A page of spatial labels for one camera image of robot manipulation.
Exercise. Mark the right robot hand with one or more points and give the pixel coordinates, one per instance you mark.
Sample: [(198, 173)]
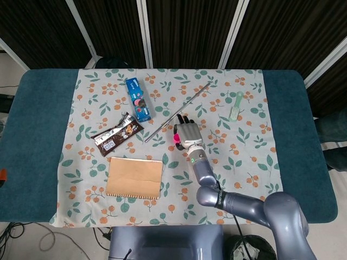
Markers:
[(189, 134)]

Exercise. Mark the pink plastic cup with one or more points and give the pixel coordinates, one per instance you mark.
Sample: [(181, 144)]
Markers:
[(176, 138)]

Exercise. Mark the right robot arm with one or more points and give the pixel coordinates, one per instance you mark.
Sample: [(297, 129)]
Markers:
[(244, 203)]

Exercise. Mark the thin metal rod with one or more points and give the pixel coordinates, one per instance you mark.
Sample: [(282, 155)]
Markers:
[(189, 101)]

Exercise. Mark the blue cookie box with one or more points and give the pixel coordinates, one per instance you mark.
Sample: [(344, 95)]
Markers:
[(138, 100)]

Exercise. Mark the brown spiral notebook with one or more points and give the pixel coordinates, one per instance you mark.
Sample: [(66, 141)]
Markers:
[(134, 177)]

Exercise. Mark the brown snack wrapper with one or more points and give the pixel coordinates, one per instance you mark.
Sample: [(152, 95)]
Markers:
[(116, 135)]

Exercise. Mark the floral tablecloth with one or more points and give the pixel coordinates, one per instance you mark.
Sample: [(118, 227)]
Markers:
[(122, 211)]

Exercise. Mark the black bag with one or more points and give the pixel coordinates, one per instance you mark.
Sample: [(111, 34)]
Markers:
[(111, 63)]

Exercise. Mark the grey-blue robot torso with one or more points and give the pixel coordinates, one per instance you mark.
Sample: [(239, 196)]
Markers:
[(162, 238)]

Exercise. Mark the black trash bin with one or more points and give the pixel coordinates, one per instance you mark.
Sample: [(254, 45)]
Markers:
[(257, 246)]

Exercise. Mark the teal table cover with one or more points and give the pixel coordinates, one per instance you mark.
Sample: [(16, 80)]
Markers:
[(35, 122)]

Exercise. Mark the black box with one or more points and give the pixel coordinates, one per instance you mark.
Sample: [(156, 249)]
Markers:
[(5, 104)]

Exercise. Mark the white partition frame post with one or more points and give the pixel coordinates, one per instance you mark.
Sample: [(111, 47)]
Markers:
[(233, 32), (81, 27), (325, 62), (13, 54), (145, 32)]

